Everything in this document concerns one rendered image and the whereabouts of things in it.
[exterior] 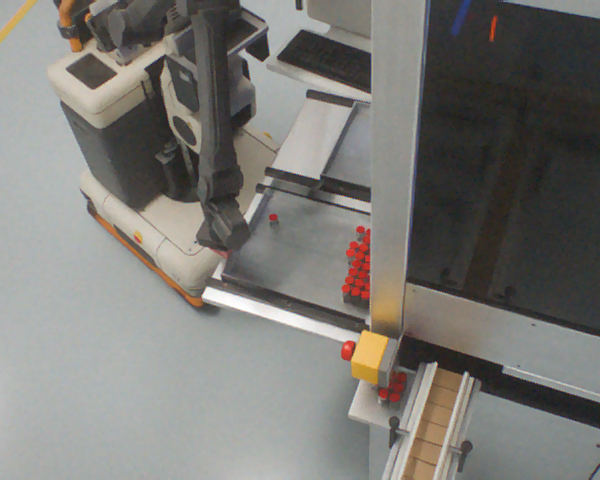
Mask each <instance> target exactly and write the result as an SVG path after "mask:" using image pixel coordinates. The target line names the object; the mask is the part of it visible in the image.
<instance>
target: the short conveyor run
mask: <svg viewBox="0 0 600 480"><path fill-rule="evenodd" d="M437 365H438V362H434V361H433V362H432V364H427V363H425V362H420V366H419V369H418V372H417V375H416V378H415V381H414V384H413V387H412V390H411V393H410V396H409V399H408V402H407V405H406V408H405V411H404V414H403V417H402V420H401V423H400V419H399V418H398V417H397V416H392V417H390V419H389V426H390V427H391V428H390V437H389V448H390V449H392V450H391V453H390V456H389V459H388V462H387V465H386V468H385V471H384V474H383V477H382V480H455V476H456V473H457V472H460V473H461V472H462V469H463V466H464V463H465V459H466V457H467V454H468V453H469V452H471V450H472V444H471V442H470V441H467V440H465V437H466V433H467V430H468V426H469V423H470V419H471V415H472V412H473V408H474V405H475V401H476V399H477V395H478V392H479V388H480V385H481V380H478V379H474V378H472V377H469V372H467V371H464V374H463V375H460V374H457V373H454V372H451V371H447V370H444V369H441V368H439V367H437ZM421 419H422V420H421ZM398 427H399V428H398ZM460 455H461V456H460ZM459 458H460V459H459ZM458 462H459V463H458ZM457 469H458V470H457Z"/></svg>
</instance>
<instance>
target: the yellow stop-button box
mask: <svg viewBox="0 0 600 480"><path fill-rule="evenodd" d="M398 343H399V340H397V339H394V338H389V337H387V336H383V335H380V334H377V333H374V332H370V331H367V330H363V331H362V333H361V336H360V339H359V341H358V344H357V346H356V348H355V351H354V354H353V357H352V359H351V363H352V376H353V377H355V378H358V379H361V380H364V381H367V382H370V383H373V384H378V385H379V386H382V387H385V388H387V377H388V371H389V369H390V366H391V363H392V360H393V357H394V354H395V352H396V349H397V346H398Z"/></svg>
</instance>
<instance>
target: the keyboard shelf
mask: <svg viewBox="0 0 600 480"><path fill-rule="evenodd" d="M301 29H303V30H306V31H308V32H311V33H314V34H317V35H320V36H323V37H325V38H328V39H330V40H334V41H336V42H340V43H342V44H345V45H348V46H351V47H354V48H357V49H360V50H362V51H365V52H368V53H371V54H372V39H369V38H366V37H363V36H360V35H358V34H355V33H352V32H349V31H346V30H343V29H340V28H337V27H334V26H332V27H331V28H330V29H329V30H328V32H327V33H326V34H323V33H320V32H317V31H314V30H311V29H309V28H306V27H303V26H299V27H298V28H297V29H296V30H295V31H294V32H293V34H292V35H291V36H290V37H289V38H288V39H287V40H286V41H285V43H284V44H283V45H282V46H281V47H280V48H279V49H278V50H277V52H276V53H275V54H274V55H273V56H272V57H271V58H270V59H269V61H268V62H267V63H266V69H267V70H269V71H271V72H274V73H277V74H279V75H282V76H285V77H287V78H290V79H293V80H295V81H298V82H300V83H303V84H306V85H308V86H311V87H314V88H316V89H321V90H325V91H334V92H339V93H343V94H348V95H352V96H357V97H361V98H365V99H370V100H371V99H372V94H370V93H367V92H365V91H362V90H359V89H354V88H351V87H348V86H346V85H343V84H340V83H338V82H335V81H332V80H330V79H327V78H324V77H322V76H319V75H316V74H314V73H311V72H308V71H306V70H303V69H300V68H297V67H295V66H292V65H289V64H287V63H284V62H281V61H279V60H277V58H276V57H277V56H278V55H279V54H280V52H281V51H282V50H283V49H284V48H285V47H286V46H287V44H288V43H289V42H290V41H291V40H292V39H293V38H294V37H295V35H296V34H297V33H298V32H299V31H300V30H301Z"/></svg>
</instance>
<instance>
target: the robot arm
mask: <svg viewBox="0 0 600 480"><path fill-rule="evenodd" d="M176 1H177V11H178V13H179V14H180V15H181V16H191V20H192V24H193V28H194V34H195V45H196V59H197V72H198V85H199V99H200V113H201V127H202V141H201V150H200V164H198V165H199V178H200V179H199V185H198V193H197V195H198V196H199V197H200V199H201V207H202V210H203V214H204V217H205V220H204V222H203V224H202V226H201V227H200V229H199V231H198V233H197V235H196V239H197V241H198V243H199V245H200V246H203V247H207V248H209V249H210V250H211V251H213V252H215V253H217V254H218V255H219V256H221V257H222V258H224V259H225V260H227V259H228V257H229V255H230V253H231V252H232V250H235V251H236V252H237V251H239V249H240V247H241V246H242V245H244V244H245V243H246V242H247V240H248V239H249V236H250V232H249V230H248V226H247V222H246V220H245V218H244V217H243V215H242V214H241V212H240V211H239V209H238V208H239V204H238V202H237V201H236V200H235V197H237V196H239V191H240V189H242V186H243V174H242V172H241V170H240V165H238V164H237V157H236V152H235V149H234V145H233V140H232V133H231V118H230V100H229V82H228V64H227V45H226V28H227V18H228V15H229V11H234V10H239V0H218V3H209V4H201V5H198V4H195V3H196V2H204V1H213V0H136V1H135V2H134V3H132V4H131V5H128V6H126V4H125V3H124V1H123V0H119V1H118V2H116V3H115V4H113V5H112V6H110V7H108V8H107V9H105V10H104V11H102V12H100V13H99V14H97V15H96V16H94V17H93V18H92V17H91V18H90V19H89V20H88V21H87V23H86V25H87V27H88V28H89V30H90V31H91V33H92V34H93V36H94V37H95V39H96V40H97V42H98V43H99V45H100V46H101V48H102V49H103V51H104V52H105V53H107V54H108V53H111V52H114V50H116V49H117V48H120V47H122V48H126V47H128V49H129V50H132V46H135V45H142V44H143V47H144V48H149V47H152V46H151V44H152V43H157V42H162V41H163V40H164V37H165V27H166V26H167V25H168V18H167V15H166V14H167V12H168V11H169V10H170V9H171V8H172V6H173V5H174V4H175V3H176Z"/></svg>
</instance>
